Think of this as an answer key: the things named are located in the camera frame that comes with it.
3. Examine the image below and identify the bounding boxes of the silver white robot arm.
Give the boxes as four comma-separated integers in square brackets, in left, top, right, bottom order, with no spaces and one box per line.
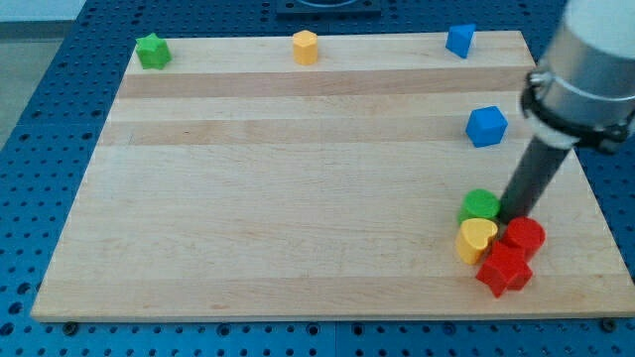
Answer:
[521,0,634,153]

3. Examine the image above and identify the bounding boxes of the wooden board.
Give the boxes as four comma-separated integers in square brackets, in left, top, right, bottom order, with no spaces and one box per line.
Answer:
[31,31,634,322]

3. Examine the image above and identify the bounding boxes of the yellow hexagon block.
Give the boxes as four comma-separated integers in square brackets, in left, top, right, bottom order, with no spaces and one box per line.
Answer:
[292,30,318,65]

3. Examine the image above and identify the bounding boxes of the green cylinder block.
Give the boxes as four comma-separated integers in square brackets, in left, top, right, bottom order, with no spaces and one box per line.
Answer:
[456,188,501,224]

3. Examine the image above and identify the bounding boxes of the yellow heart block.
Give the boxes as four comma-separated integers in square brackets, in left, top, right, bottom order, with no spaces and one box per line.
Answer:
[454,218,498,265]

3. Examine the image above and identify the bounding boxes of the blue cube block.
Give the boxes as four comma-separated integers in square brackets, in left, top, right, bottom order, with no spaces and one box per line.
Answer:
[465,106,508,148]

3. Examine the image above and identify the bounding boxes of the blue triangle block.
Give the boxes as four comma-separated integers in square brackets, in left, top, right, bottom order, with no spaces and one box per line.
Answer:
[445,24,476,59]

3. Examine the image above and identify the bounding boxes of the red star block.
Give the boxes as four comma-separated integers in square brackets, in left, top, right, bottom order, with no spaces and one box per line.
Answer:
[475,241,533,298]

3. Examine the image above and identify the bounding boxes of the green star block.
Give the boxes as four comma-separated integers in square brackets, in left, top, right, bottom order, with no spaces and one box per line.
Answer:
[135,33,172,69]

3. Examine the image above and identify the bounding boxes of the red cylinder block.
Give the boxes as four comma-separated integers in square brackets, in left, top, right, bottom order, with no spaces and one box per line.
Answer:
[501,216,547,262]

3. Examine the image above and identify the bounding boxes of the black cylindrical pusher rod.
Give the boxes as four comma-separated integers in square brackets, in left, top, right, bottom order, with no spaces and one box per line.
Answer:
[498,137,571,224]

